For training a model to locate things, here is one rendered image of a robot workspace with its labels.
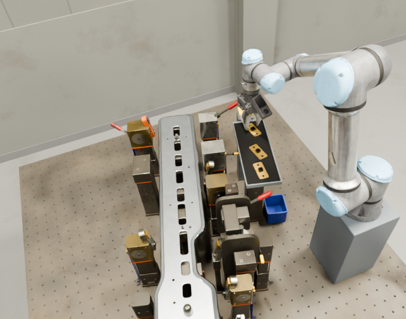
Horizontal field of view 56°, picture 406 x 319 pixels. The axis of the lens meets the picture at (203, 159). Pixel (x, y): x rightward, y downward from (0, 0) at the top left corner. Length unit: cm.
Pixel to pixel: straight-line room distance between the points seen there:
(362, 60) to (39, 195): 179
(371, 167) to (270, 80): 45
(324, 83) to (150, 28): 224
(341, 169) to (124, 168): 136
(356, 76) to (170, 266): 92
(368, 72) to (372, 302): 105
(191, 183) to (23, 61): 186
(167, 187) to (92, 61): 172
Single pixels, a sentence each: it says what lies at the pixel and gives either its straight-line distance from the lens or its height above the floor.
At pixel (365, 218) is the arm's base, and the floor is 112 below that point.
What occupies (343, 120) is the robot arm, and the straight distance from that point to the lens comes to 113.
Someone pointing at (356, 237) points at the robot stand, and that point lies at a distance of 150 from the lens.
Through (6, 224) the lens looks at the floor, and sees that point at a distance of 324.
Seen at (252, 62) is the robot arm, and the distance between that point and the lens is 144.
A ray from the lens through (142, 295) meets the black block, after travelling 147.
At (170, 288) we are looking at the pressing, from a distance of 145.
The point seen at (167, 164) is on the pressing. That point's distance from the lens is 178.
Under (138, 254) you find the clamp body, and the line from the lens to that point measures 154.
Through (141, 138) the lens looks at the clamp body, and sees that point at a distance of 193.
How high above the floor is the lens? 231
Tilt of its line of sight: 47 degrees down
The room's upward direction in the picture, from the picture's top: 6 degrees counter-clockwise
